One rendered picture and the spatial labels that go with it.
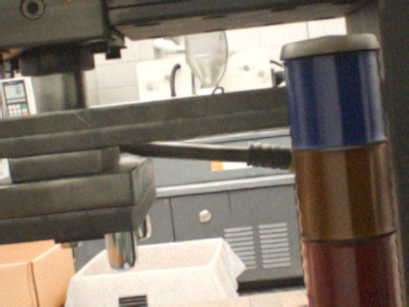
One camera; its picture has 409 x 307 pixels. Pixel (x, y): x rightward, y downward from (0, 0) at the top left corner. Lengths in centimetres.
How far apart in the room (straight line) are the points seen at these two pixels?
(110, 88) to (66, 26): 651
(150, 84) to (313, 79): 535
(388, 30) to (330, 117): 22
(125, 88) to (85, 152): 650
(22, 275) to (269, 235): 248
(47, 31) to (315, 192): 27
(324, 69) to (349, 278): 8
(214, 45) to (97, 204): 481
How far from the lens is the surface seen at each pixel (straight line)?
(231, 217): 507
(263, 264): 512
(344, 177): 31
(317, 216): 32
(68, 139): 55
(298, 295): 118
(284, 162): 66
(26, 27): 55
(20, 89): 508
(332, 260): 32
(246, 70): 561
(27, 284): 287
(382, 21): 53
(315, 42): 31
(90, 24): 54
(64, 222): 52
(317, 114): 31
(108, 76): 706
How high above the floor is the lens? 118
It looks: 3 degrees down
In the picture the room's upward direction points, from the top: 6 degrees counter-clockwise
